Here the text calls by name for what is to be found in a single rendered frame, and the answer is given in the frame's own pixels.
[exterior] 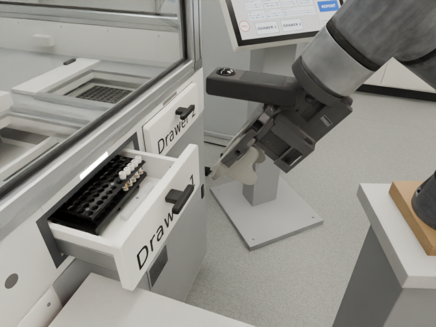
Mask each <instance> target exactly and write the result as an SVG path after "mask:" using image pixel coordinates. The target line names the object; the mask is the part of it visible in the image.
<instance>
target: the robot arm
mask: <svg viewBox="0 0 436 327"><path fill-rule="evenodd" d="M392 57H393V58H394V59H396V60H397V61H398V62H400V63H401V64H402V65H403V66H405V67H406V68H408V70H410V71H411V72H412V73H414V74H415V75H416V76H418V77H419V78H420V79H422V80H423V81H424V82H425V83H427V84H428V85H430V86H431V87H432V88H433V89H435V91H436V0H346V1H345V2H344V3H343V4H342V5H341V7H340V8H339V9H338V10H337V12H336V13H335V14H334V15H333V16H332V17H331V18H330V19H329V21H328V22H327V23H326V24H325V25H324V26H323V28H322V29H321V30H320V31H319V32H318V33H317V34H316V35H315V37H314V38H313V39H312V40H311V41H310V42H309V43H308V44H307V46H306V47H305V48H304V49H303V50H302V55H300V56H299V57H298V58H297V59H296V60H295V62H294V63H293V64H292V66H291V68H292V71H293V74H294V76H295V77H288V76H283V75H274V74H269V73H260V72H254V71H245V70H240V69H231V68H229V67H217V68H216V69H215V70H214V71H212V72H211V73H210V74H209V75H208V76H207V77H206V93H207V94H208V95H214V96H220V97H228V98H232V99H240V100H244V101H252V102H257V103H260V104H259V105H258V107H257V108H256V109H255V111H253V113H252V115H251V116H250V117H249V119H248V121H247V122H246V123H245V124H244V125H243V126H242V128H241V129H240V130H239V132H238V133H237V134H236V135H235V136H234V137H233V139H232V140H231V141H230V143H229V144H228V145H227V146H226V147H225V149H224V150H223V151H222V153H221V156H220V159H219V160H218V162H217V163H216V164H214V166H213V167H212V177H211V178H212V179H213V180H216V179H218V178H219V177H220V176H221V175H226V176H229V177H231V178H233V179H235V180H237V181H239V182H242V183H244V184H246V185H253V184H255V183H256V181H257V179H258V177H257V175H256V173H255V171H254V169H253V167H252V164H253V163H254V162H255V163H258V164H260V163H262V162H264V161H265V159H266V157H265V154H266V155H267V156H268V157H269V158H270V159H272V160H273V161H274V163H273V164H275V165H276V166H277V167H279V168H280V169H281V170H282V171H284V172H285V173H286V174H287V173H288V172H289V171H290V170H292V168H294V167H295V166H296V165H298V164H299V163H300V162H301V161H302V160H303V159H304V158H306V157H307V156H308V155H309V154H311V153H312V152H313V151H314V150H315V144H316V142H318V141H319V140H320V139H321V138H323V137H324V136H325V135H326V134H327V133H329V131H331V130H332V129H333V128H334V127H335V126H337V125H338V124H339V123H340V122H341V121H342V120H343V119H344V118H346V117H347V116H348V115H349V114H351V113H352V110H353V108H352V107H351V105H352V103H353V99H352V98H351V97H350V95H351V94H352V93H353V92H354V91H356V90H357V89H358V88H359V87H360V86H361V85H362V84H363V83H364V82H365V81H366V80H367V79H369V78H370V77H371V76H372V75H373V74H374V73H375V72H377V70H379V68H381V67H382V66H383V65H384V64H385V63H386V62H388V61H389V60H390V59H391V58H392ZM263 151H265V152H264V153H263ZM300 156H302V157H300ZM239 157H240V158H239ZM299 157H300V158H299ZM297 158H299V159H298V160H297V161H296V162H295V163H294V164H293V165H291V164H292V163H293V162H294V161H295V160H296V159H297ZM290 165H291V166H290ZM411 205H412V208H413V211H414V212H415V213H416V215H417V216H418V217H419V218H420V219H421V220H422V221H423V222H424V223H426V224H427V225H428V226H430V227H431V228H433V229H434V230H436V170H435V172H434V173H433V174H432V175H431V176H430V177H429V178H428V179H427V180H426V181H424V182H423V183H422V184H421V185H420V186H419V187H418V188H417V189H416V190H415V192H414V195H413V197H412V199H411Z"/></svg>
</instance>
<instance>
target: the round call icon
mask: <svg viewBox="0 0 436 327"><path fill-rule="evenodd" d="M237 22H238V25H239V29H240V31H241V32H251V28H250V24H249V21H248V20H242V21H237Z"/></svg>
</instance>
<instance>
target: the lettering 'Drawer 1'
mask: <svg viewBox="0 0 436 327"><path fill-rule="evenodd" d="M169 218H170V219H171V222H172V220H173V213H172V218H171V214H170V212H169V213H168V224H167V221H166V219H164V221H165V223H166V226H167V227H169ZM160 228H161V230H160V232H162V234H161V237H160V239H158V236H159V235H160V232H159V233H158V231H159V229H160ZM156 233H158V236H157V241H159V240H161V238H162V236H163V234H164V230H163V226H162V225H161V226H160V227H159V228H158V230H157V232H156ZM154 236H155V234H154V235H153V237H152V239H151V240H150V243H151V250H152V251H153V246H152V240H153V238H154ZM143 249H146V251H147V255H146V258H145V261H144V262H143V265H141V262H140V258H139V254H140V253H141V251H142V250H143ZM148 254H149V250H148V247H147V245H145V246H144V247H143V248H142V249H141V250H140V251H139V253H138V255H137V259H138V264H139V269H140V270H141V268H142V267H143V266H144V264H145V262H146V260H147V257H148Z"/></svg>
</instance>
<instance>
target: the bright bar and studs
mask: <svg viewBox="0 0 436 327"><path fill-rule="evenodd" d="M153 187H154V185H153V183H151V182H147V183H146V184H145V185H144V187H143V188H142V189H141V191H140V192H139V193H138V194H137V195H136V196H135V197H134V199H133V200H132V201H131V202H130V204H129V205H128V206H127V207H126V208H125V209H124V210H123V212H122V213H121V214H120V218H121V220H124V221H127V220H128V218H129V217H130V216H131V215H132V214H133V213H134V211H135V210H136V208H137V207H138V206H139V205H140V204H141V202H142V201H143V200H144V198H145V197H146V196H147V195H148V194H149V192H150V191H151V190H152V188H153Z"/></svg>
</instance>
